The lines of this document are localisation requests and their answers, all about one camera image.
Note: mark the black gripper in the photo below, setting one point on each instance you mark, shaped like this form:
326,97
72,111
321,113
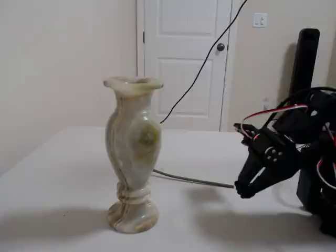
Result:
265,163

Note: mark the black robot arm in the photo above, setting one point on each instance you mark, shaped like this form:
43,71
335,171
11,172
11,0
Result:
315,126

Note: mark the marbled onyx stone vase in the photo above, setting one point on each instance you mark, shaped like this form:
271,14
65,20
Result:
126,147

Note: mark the white panel door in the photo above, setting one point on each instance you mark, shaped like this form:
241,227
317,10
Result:
183,78

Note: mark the black tall tower device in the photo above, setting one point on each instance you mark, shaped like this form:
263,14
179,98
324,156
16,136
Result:
305,57

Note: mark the dark round door knob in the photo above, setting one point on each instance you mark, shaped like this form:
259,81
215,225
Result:
220,47

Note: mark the dark door hinge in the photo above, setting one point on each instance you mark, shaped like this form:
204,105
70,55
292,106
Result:
143,37

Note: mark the white wall light switch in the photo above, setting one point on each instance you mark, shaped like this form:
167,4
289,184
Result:
260,20

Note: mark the white door frame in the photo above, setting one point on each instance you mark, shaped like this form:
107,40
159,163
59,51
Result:
140,65

